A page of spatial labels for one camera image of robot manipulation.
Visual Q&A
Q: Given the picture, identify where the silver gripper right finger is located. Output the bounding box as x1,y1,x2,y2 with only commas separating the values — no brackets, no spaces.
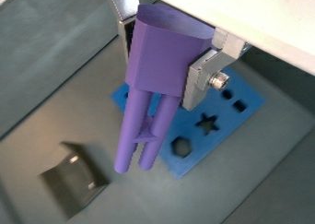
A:
182,28,249,111

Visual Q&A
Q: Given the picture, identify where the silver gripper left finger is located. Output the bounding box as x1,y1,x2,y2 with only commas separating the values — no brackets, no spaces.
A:
109,0,139,59

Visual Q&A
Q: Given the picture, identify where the purple three prong object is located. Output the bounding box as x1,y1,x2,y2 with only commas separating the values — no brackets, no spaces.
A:
115,4,214,173

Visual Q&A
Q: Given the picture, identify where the blue foam shape board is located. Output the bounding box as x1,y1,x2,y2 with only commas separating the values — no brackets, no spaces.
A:
110,65,267,180

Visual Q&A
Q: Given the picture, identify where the dark curved fixture stand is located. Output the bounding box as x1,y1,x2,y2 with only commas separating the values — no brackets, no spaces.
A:
39,141,110,219

